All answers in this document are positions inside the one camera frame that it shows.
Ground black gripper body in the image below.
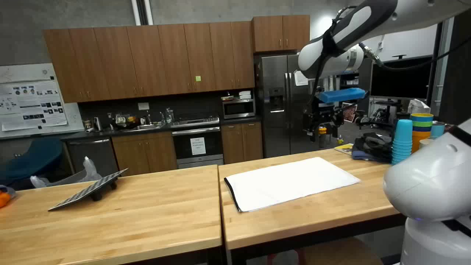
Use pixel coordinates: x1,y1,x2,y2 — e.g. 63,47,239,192
307,101,345,138

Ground white towel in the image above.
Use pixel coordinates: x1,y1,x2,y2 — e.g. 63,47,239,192
223,155,362,214

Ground paper sheet on refrigerator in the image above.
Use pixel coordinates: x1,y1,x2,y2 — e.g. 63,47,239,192
292,69,310,88

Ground stainless steel refrigerator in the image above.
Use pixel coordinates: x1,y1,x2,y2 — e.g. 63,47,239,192
254,51,320,158

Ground black bag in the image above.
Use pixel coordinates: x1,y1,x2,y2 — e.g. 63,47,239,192
350,129,394,163

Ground dark monitor screen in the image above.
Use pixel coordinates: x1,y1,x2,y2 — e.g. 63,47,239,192
369,54,438,100

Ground stainless steel microwave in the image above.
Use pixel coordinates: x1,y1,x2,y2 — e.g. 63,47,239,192
220,98,257,120

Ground single blue cup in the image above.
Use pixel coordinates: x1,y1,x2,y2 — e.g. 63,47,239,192
429,120,447,141

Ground paper sheet on oven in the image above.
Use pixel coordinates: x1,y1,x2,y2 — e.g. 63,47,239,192
188,135,207,157

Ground wide wooden base cabinet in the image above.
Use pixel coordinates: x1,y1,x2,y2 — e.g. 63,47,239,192
110,129,178,176

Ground dark dishwasher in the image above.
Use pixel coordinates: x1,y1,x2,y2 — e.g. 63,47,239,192
64,136,119,178

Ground grey plastic stand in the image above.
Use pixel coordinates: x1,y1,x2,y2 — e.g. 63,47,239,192
28,155,103,189

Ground whiteboard with posters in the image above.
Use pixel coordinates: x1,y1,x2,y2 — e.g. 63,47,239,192
0,61,85,141

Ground teal chair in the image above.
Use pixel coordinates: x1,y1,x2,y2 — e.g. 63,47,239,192
0,138,66,191

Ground orange fruits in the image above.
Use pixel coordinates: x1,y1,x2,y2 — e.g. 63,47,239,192
0,183,16,210

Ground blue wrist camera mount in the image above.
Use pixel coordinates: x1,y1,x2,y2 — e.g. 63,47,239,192
315,86,368,104

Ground small wooden wall cabinet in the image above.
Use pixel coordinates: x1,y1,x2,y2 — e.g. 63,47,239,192
251,13,312,54

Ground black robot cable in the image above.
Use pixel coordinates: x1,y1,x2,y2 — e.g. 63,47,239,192
359,33,471,239

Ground long wooden wall cabinet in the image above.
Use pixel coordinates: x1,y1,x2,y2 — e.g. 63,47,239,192
42,20,256,104

